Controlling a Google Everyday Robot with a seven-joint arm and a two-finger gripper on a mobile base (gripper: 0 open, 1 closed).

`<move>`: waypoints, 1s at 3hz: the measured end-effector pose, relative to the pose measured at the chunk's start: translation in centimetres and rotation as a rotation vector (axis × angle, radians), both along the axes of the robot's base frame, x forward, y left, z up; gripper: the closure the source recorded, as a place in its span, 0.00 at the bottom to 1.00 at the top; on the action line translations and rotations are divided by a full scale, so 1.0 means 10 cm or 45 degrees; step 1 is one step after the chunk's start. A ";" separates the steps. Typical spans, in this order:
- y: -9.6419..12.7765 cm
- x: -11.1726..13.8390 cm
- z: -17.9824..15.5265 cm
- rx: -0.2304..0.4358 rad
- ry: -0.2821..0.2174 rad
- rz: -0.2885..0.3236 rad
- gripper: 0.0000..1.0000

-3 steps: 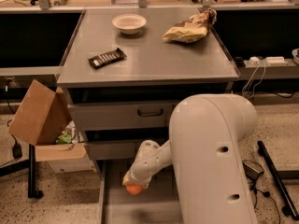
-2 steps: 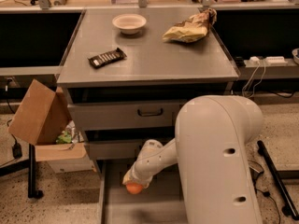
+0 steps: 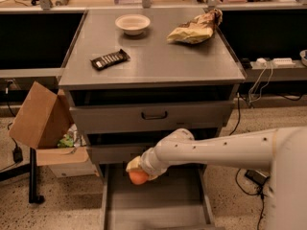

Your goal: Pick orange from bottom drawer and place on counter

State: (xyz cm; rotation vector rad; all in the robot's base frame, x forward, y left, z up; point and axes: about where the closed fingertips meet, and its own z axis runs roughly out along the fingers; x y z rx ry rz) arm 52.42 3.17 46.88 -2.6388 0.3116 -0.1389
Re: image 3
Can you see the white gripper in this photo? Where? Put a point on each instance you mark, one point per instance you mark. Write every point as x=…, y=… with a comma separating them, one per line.
x=146, y=162

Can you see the orange fruit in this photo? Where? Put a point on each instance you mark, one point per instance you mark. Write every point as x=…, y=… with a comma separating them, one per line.
x=138, y=178

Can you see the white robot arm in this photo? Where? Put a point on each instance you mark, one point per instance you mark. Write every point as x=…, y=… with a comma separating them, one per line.
x=280, y=151

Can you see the grey bottom drawer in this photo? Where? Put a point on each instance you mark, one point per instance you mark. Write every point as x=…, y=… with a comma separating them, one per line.
x=177, y=200

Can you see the grey top drawer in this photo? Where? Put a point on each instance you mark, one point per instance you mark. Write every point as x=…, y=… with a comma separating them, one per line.
x=150, y=117

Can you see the grey drawer cabinet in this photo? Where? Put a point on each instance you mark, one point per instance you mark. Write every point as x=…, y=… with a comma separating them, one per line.
x=157, y=71

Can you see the green snack packet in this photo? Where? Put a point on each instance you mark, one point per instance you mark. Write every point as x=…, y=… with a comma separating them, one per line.
x=66, y=142

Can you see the black table leg left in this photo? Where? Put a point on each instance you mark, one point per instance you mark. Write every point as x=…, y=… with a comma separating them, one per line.
x=31, y=169

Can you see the brown cardboard box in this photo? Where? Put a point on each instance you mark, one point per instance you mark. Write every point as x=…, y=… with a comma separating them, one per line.
x=42, y=120

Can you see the black power adapter brick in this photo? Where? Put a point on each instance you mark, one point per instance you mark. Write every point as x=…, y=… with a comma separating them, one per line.
x=257, y=177

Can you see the black snack bar wrapper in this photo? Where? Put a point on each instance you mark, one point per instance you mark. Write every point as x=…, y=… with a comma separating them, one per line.
x=101, y=63

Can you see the black plug adapter left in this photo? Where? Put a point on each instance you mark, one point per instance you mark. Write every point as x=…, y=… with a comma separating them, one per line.
x=17, y=155

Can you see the white paper bowl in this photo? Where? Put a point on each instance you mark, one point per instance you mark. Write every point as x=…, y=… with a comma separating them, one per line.
x=133, y=24

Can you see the yellow brown chip bag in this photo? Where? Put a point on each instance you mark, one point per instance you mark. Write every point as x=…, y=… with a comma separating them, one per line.
x=197, y=30

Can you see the white plug adapter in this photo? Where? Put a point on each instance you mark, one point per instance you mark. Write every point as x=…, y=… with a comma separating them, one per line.
x=261, y=61

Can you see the white power strip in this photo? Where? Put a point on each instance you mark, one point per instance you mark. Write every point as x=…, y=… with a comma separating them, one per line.
x=283, y=62

